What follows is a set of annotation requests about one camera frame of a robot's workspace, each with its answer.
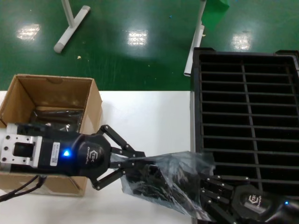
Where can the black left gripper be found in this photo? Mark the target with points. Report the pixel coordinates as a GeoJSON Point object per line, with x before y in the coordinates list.
{"type": "Point", "coordinates": [88, 156]}

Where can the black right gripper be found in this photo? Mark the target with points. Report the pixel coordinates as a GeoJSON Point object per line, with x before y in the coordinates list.
{"type": "Point", "coordinates": [257, 203]}

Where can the black graphics card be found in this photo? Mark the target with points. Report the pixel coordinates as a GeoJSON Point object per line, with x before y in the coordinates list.
{"type": "Point", "coordinates": [149, 186]}

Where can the dark translucent antistatic bag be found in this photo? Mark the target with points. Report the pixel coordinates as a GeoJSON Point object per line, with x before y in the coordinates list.
{"type": "Point", "coordinates": [187, 161]}

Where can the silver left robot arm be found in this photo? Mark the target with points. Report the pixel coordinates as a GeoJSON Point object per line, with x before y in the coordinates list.
{"type": "Point", "coordinates": [10, 129]}

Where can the bagged graphics card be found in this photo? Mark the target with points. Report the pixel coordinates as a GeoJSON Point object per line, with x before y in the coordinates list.
{"type": "Point", "coordinates": [58, 119]}

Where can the black slotted container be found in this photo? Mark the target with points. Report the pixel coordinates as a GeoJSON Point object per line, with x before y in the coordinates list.
{"type": "Point", "coordinates": [196, 105]}

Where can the open brown cardboard box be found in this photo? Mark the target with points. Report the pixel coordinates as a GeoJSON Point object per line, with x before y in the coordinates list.
{"type": "Point", "coordinates": [58, 93]}

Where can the white table leg grey caps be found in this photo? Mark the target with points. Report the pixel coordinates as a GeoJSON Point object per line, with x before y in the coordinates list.
{"type": "Point", "coordinates": [70, 28]}

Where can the blue floor scrap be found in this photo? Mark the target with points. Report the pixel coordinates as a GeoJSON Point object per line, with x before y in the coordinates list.
{"type": "Point", "coordinates": [171, 16]}

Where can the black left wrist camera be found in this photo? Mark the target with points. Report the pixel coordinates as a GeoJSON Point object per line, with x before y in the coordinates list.
{"type": "Point", "coordinates": [37, 129]}

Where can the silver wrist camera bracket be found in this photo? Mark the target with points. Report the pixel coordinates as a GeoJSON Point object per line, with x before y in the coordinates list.
{"type": "Point", "coordinates": [7, 142]}

